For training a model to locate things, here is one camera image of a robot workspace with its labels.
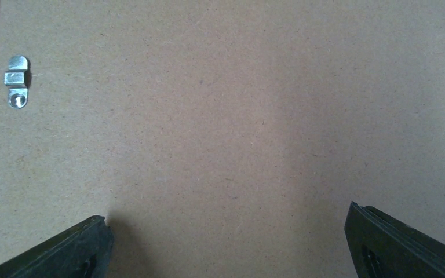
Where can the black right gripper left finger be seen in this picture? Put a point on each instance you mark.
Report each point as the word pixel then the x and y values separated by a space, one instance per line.
pixel 83 250

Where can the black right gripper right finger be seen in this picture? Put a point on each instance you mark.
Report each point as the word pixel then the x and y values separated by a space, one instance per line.
pixel 382 246

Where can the brown cardboard backing board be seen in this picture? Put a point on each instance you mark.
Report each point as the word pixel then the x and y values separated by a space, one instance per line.
pixel 222 138

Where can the silver metal hanger clip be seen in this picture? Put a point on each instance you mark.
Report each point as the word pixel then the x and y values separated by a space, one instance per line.
pixel 16 79

